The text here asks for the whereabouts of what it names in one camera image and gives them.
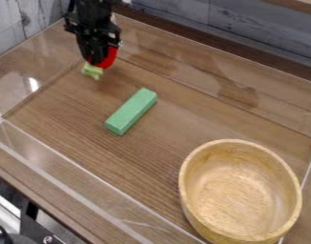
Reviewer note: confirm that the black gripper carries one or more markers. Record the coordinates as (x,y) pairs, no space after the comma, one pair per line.
(102,30)

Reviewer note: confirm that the red plush strawberry toy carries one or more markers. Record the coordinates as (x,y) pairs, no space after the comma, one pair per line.
(94,70)

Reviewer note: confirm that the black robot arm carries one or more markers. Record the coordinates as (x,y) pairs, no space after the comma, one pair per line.
(88,21)

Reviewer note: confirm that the green rectangular block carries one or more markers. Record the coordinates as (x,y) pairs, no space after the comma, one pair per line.
(126,116)

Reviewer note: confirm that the wooden bowl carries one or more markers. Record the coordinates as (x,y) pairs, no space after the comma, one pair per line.
(239,192)

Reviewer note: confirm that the clear acrylic table enclosure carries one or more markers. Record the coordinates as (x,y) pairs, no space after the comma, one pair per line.
(107,184)

